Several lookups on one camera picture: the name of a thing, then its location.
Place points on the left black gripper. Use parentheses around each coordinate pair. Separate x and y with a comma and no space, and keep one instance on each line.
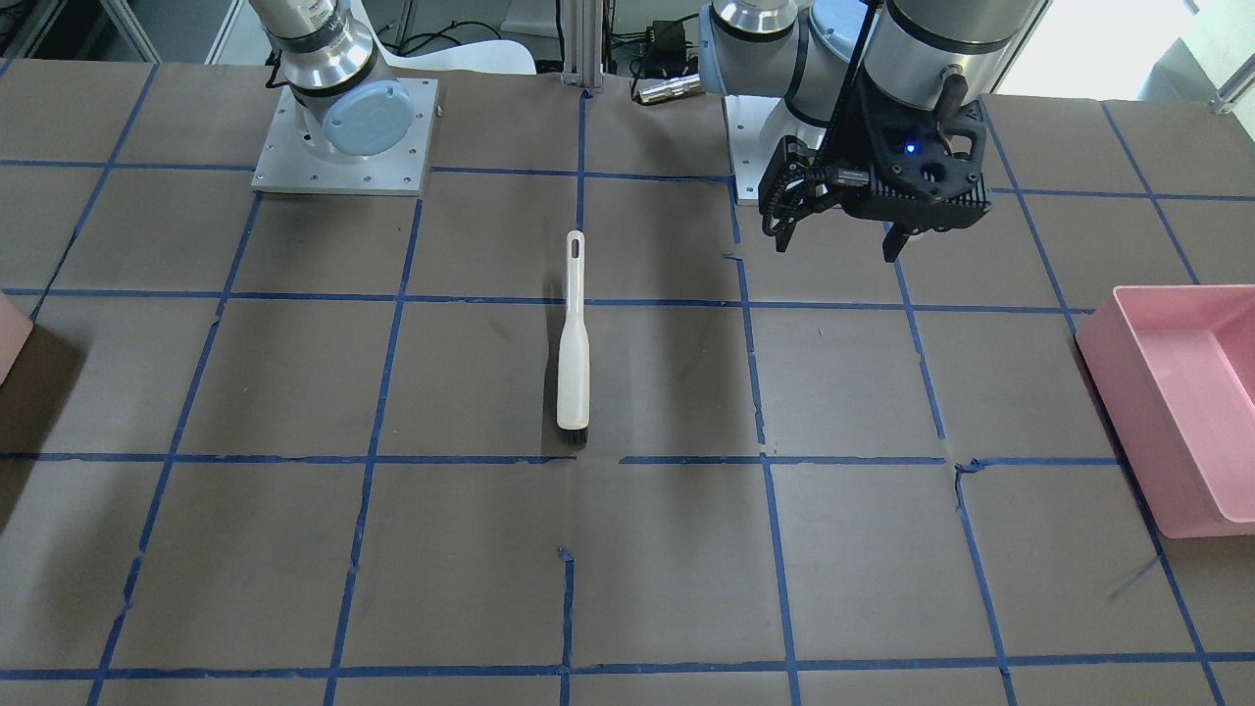
(867,135)

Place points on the beige hand brush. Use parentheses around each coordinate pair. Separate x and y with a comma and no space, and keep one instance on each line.
(573,384)

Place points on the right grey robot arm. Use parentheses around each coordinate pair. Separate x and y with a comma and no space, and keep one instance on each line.
(334,66)

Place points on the pink plastic bin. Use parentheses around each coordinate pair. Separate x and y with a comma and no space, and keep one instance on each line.
(1174,365)

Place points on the white plastic chair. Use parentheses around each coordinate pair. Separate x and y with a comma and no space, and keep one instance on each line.
(489,57)

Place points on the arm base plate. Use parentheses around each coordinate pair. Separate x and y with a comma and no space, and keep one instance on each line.
(755,124)
(297,159)

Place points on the aluminium frame post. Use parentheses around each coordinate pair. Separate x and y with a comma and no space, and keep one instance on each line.
(583,35)

